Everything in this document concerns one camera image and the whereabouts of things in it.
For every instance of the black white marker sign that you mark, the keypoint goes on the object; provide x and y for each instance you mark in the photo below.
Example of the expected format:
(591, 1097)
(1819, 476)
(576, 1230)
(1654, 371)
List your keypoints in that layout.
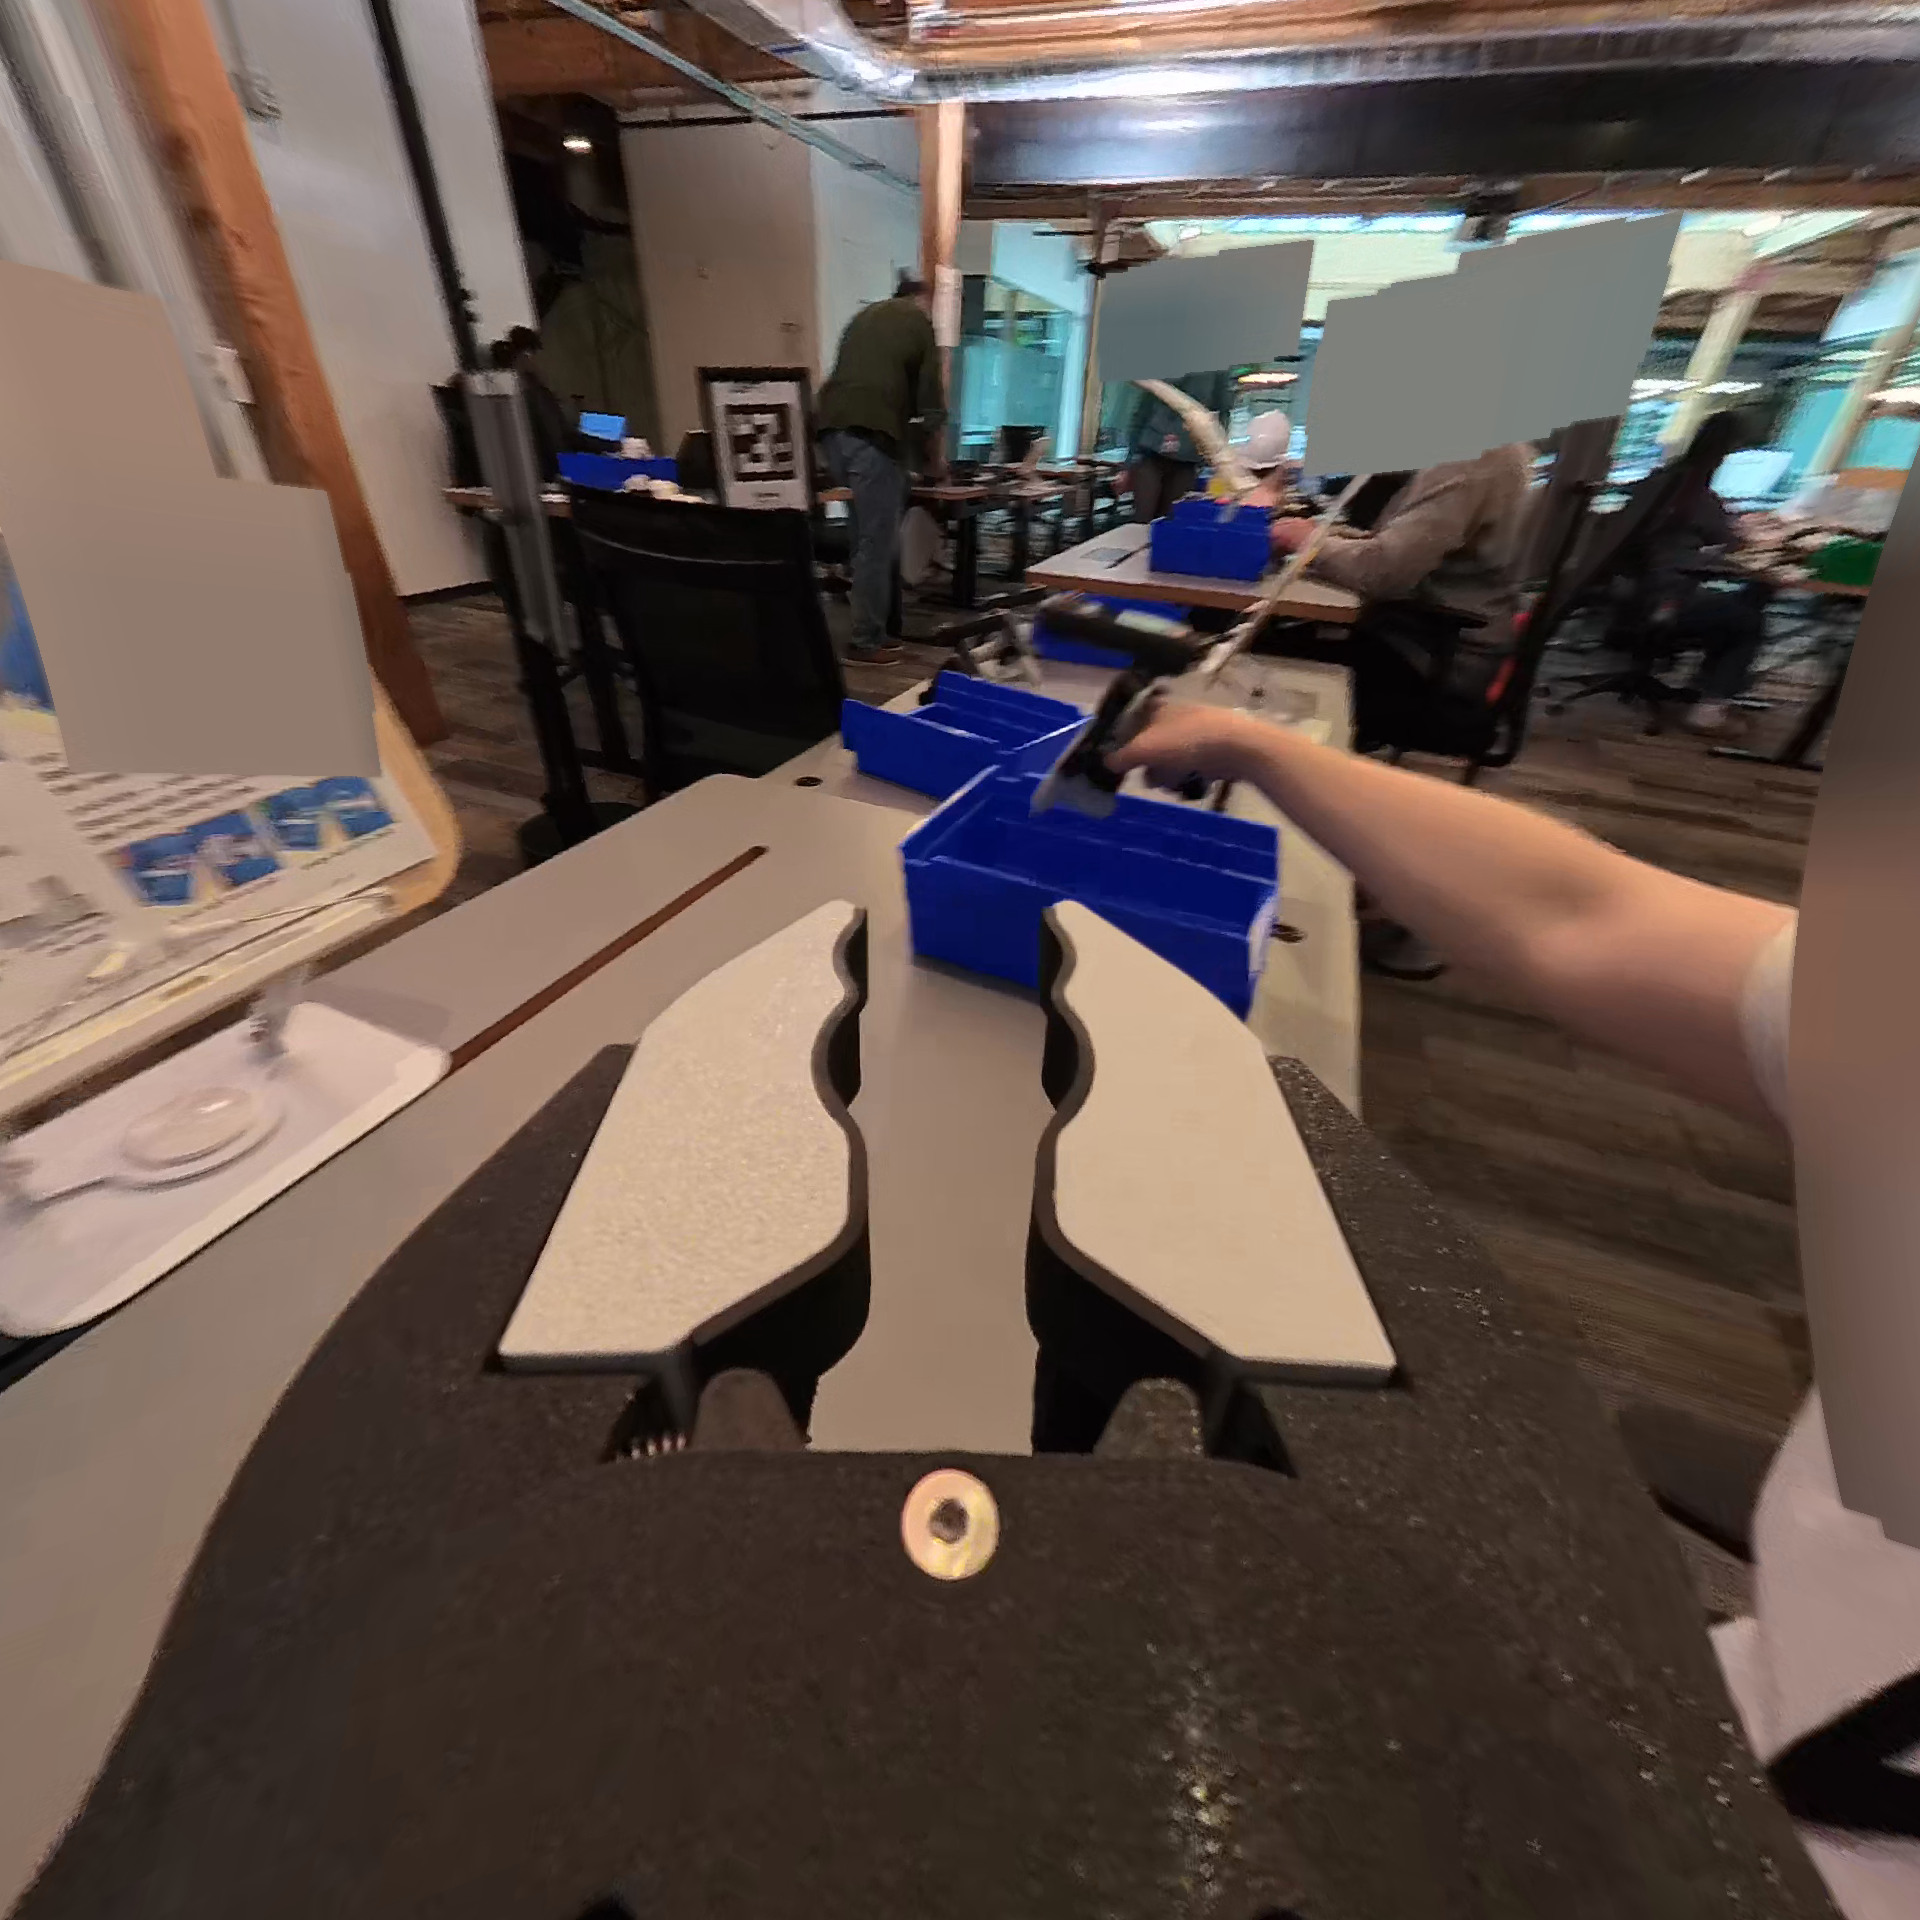
(758, 434)

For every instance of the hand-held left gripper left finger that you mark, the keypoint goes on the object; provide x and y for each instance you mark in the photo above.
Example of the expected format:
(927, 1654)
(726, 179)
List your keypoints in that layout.
(676, 1201)

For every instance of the black office chair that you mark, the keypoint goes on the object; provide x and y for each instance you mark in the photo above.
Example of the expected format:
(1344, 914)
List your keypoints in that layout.
(708, 632)
(1532, 644)

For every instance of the person's right hand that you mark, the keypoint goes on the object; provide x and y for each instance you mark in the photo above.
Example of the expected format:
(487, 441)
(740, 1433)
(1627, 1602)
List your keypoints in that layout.
(1200, 737)

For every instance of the person's right forearm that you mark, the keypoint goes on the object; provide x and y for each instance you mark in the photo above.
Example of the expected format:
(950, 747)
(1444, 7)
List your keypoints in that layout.
(1501, 872)

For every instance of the blue plastic bin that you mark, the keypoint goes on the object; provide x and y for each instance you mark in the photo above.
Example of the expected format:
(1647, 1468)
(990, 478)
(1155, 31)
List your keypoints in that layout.
(616, 472)
(1095, 636)
(1095, 886)
(947, 737)
(1211, 539)

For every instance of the black desk chair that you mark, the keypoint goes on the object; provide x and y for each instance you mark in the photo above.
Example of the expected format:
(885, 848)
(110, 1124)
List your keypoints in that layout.
(1696, 1471)

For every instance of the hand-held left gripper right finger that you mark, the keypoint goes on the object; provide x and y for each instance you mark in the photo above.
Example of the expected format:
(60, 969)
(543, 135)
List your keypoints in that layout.
(1217, 1201)

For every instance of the instruction poster board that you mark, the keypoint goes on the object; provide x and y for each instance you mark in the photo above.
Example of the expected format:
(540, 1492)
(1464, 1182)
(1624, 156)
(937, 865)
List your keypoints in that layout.
(1277, 586)
(241, 841)

